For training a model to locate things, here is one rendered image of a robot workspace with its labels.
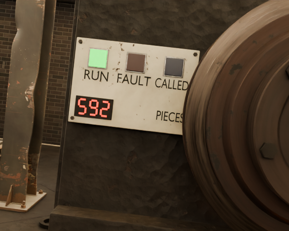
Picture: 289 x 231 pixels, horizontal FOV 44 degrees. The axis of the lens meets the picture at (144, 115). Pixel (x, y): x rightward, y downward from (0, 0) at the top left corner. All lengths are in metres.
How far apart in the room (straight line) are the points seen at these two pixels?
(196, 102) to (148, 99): 0.16
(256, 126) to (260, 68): 0.10
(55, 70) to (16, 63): 3.63
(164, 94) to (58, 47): 6.33
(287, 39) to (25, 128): 2.95
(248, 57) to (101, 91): 0.31
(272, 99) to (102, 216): 0.42
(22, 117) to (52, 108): 3.65
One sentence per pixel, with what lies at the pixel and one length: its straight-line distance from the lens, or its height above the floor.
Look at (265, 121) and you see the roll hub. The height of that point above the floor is 1.12.
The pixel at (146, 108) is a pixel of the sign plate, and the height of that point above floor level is 1.11.
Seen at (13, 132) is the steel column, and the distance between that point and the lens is 3.42.
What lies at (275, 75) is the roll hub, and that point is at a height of 1.18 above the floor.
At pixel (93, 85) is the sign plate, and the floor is 1.14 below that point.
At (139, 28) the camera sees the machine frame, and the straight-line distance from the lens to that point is 0.78.
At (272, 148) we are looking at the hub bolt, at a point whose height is 1.08.
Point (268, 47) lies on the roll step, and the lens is 0.62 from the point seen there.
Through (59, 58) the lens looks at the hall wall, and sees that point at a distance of 7.00.
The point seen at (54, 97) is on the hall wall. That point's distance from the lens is 6.99.
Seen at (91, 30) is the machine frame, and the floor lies 1.26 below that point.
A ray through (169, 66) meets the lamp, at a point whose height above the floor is 1.20.
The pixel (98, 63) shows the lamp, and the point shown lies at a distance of 0.76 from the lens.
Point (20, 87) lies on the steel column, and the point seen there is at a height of 1.09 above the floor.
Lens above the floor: 1.13
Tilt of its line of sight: 3 degrees down
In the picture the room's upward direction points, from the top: 7 degrees clockwise
